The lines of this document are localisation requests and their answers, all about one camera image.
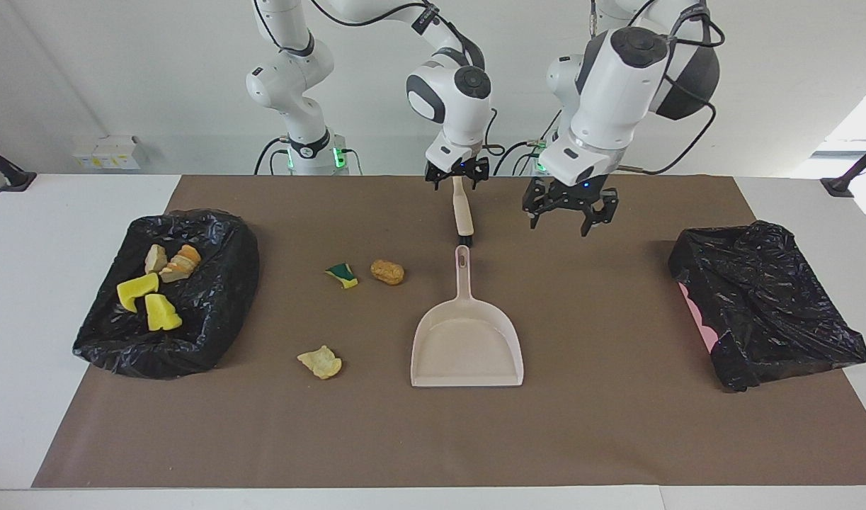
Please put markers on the brown bread roll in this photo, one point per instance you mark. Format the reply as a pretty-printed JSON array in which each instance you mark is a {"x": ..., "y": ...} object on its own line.
[{"x": 387, "y": 271}]

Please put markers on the pale chip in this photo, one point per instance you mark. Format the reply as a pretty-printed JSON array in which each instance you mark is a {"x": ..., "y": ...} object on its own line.
[
  {"x": 321, "y": 363},
  {"x": 156, "y": 260}
]

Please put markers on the black bag lined pink bin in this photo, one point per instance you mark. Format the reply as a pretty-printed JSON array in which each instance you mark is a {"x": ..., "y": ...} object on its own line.
[{"x": 765, "y": 304}]

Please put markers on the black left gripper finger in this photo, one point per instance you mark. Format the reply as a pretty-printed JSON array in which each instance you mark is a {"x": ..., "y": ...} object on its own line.
[
  {"x": 602, "y": 212},
  {"x": 534, "y": 205}
]

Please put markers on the green and yellow sponge piece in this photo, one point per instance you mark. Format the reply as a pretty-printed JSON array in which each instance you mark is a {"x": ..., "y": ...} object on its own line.
[{"x": 342, "y": 275}]

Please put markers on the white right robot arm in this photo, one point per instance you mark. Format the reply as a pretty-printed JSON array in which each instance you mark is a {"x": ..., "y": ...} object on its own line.
[{"x": 461, "y": 99}]

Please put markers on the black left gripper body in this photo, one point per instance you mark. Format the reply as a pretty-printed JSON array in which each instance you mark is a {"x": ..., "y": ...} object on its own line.
[{"x": 571, "y": 193}]

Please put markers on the brown table mat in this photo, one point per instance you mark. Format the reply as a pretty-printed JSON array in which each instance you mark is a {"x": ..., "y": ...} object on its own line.
[{"x": 432, "y": 439}]

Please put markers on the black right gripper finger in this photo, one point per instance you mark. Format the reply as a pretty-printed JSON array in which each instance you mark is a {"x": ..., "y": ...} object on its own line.
[
  {"x": 480, "y": 177},
  {"x": 434, "y": 178}
]

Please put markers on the striped orange bread piece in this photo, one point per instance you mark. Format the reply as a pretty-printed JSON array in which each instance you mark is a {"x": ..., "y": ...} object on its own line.
[{"x": 183, "y": 262}]

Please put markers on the white wall socket box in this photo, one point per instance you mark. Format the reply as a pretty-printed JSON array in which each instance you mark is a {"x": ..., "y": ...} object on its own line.
[{"x": 107, "y": 152}]

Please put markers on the beige hand brush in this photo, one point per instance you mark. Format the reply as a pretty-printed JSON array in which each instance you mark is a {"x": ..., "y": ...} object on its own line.
[{"x": 463, "y": 212}]

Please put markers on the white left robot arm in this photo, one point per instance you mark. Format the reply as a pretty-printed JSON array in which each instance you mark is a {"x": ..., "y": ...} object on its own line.
[{"x": 617, "y": 85}]

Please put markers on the beige plastic dustpan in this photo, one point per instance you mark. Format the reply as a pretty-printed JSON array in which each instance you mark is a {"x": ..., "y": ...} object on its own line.
[{"x": 468, "y": 354}]

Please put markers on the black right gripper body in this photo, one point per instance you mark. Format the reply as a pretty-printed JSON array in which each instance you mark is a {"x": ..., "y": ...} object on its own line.
[{"x": 457, "y": 170}]

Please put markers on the black stand foot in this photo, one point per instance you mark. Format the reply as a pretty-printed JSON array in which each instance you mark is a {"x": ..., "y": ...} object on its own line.
[
  {"x": 840, "y": 188},
  {"x": 15, "y": 180}
]

